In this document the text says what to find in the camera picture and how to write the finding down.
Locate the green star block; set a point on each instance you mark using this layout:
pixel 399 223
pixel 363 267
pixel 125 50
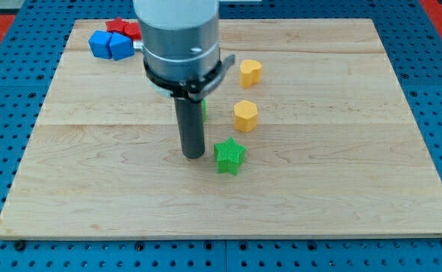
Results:
pixel 229 156

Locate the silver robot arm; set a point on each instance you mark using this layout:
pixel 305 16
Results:
pixel 180 43

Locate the yellow hexagon block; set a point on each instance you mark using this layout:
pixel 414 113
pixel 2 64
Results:
pixel 245 116

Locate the red star block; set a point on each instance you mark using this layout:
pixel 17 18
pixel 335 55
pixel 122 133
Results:
pixel 116 25

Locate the green block behind pusher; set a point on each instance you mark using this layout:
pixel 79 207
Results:
pixel 204 110

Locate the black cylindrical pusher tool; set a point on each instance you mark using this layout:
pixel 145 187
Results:
pixel 190 126

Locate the yellow heart block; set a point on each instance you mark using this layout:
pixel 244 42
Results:
pixel 250 72

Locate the wooden board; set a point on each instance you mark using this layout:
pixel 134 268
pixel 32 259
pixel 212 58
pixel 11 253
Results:
pixel 336 153

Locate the blue block right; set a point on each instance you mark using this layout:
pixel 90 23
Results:
pixel 121 46

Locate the blue cube block left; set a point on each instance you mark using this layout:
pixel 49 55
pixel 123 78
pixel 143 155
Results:
pixel 99 43

